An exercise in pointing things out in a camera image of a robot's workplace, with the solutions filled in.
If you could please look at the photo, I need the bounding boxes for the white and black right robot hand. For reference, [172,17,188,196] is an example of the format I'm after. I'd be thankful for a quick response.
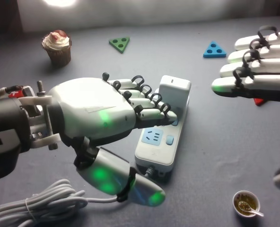
[210,25,280,190]

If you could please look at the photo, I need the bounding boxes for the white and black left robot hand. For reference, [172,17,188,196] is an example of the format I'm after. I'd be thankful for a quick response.
[46,72,179,209]

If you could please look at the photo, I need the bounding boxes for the white power strip blue sockets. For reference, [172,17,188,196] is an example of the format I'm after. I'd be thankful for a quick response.
[134,87,191,183]

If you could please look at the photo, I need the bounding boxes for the blue triangle block with holes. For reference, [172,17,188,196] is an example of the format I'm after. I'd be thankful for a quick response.
[202,40,227,59]

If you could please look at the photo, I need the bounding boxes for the toy cupcake white frosting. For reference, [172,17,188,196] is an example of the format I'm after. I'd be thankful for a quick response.
[41,29,72,65]

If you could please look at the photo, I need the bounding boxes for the grey table cloth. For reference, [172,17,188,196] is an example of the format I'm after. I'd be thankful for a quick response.
[0,16,280,227]

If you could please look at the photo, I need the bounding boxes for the green triangle block with holes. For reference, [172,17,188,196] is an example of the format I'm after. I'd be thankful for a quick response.
[108,36,131,54]

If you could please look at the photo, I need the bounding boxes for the white plug-in power adapter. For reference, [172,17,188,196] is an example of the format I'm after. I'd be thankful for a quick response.
[158,75,192,116]

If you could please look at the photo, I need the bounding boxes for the dark curtain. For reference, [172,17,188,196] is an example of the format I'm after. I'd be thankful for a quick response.
[0,0,24,36]

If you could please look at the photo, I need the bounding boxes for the small white toy spoon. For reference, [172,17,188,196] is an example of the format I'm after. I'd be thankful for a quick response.
[238,201,265,218]

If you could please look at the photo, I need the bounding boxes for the small white toy soup bowl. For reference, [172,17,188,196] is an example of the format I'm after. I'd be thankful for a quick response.
[232,190,261,218]

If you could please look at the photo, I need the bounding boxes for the grey power strip cable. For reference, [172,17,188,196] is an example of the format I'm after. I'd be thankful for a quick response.
[0,165,155,227]

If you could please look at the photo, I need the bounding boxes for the white cable tie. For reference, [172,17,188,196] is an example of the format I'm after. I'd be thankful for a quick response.
[25,197,35,219]

